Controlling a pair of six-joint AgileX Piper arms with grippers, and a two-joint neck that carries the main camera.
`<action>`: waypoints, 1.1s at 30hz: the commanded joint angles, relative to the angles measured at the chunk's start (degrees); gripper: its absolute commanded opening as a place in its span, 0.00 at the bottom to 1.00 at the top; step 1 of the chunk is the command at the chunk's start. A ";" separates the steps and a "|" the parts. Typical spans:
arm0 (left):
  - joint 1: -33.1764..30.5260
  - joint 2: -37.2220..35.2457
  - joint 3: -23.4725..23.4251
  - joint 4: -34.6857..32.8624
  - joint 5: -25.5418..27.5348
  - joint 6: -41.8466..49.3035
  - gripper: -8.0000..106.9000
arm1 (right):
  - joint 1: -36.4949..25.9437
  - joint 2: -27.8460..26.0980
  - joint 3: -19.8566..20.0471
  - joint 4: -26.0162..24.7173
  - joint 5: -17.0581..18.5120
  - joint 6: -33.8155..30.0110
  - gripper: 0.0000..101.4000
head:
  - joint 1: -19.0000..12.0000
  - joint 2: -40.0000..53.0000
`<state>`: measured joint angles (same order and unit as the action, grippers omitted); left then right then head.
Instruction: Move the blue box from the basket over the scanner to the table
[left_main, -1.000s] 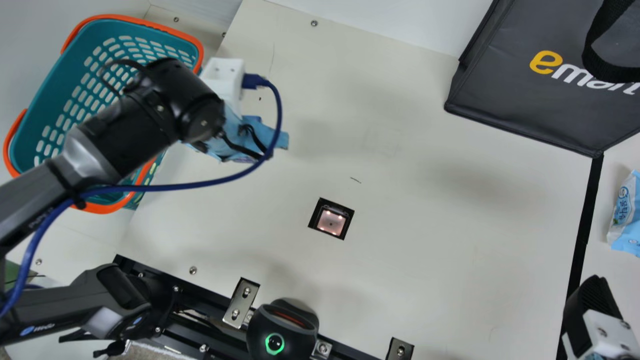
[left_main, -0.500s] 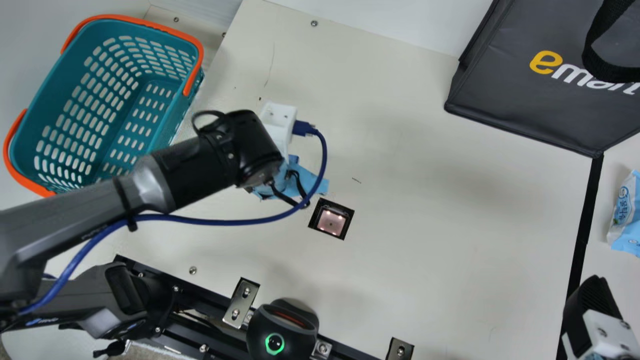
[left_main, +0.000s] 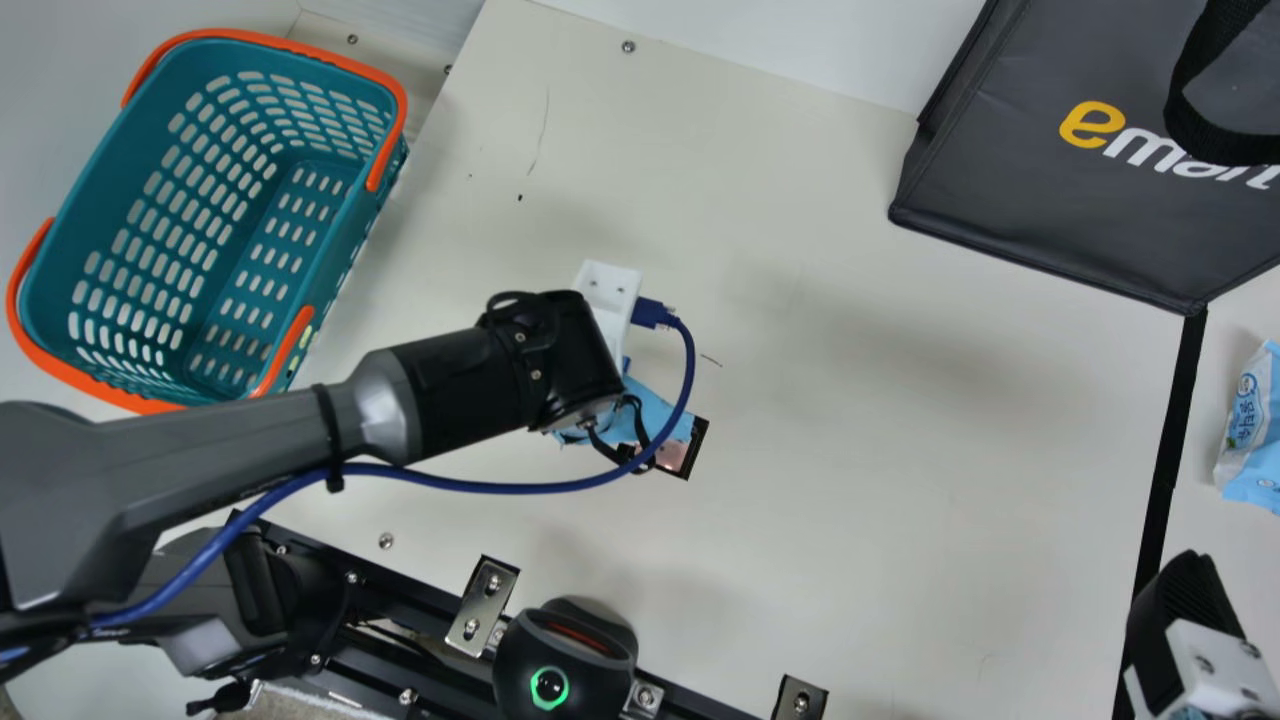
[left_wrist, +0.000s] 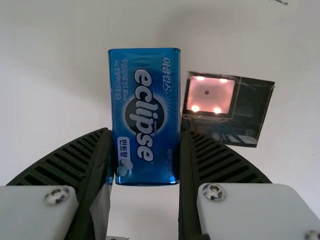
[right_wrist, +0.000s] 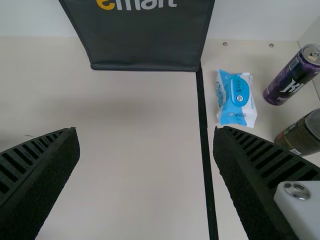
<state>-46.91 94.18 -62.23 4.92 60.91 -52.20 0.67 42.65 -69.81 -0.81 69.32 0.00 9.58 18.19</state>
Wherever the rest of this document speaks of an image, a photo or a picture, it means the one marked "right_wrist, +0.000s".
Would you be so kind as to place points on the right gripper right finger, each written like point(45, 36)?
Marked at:
point(255, 180)

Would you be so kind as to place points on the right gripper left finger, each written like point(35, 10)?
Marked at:
point(32, 180)

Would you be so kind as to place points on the black strip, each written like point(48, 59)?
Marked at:
point(206, 150)

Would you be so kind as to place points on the dark coffee bottle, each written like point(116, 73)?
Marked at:
point(302, 135)

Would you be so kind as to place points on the blue and white wipes pack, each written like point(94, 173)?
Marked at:
point(237, 100)

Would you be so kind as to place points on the purple can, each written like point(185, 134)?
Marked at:
point(290, 80)

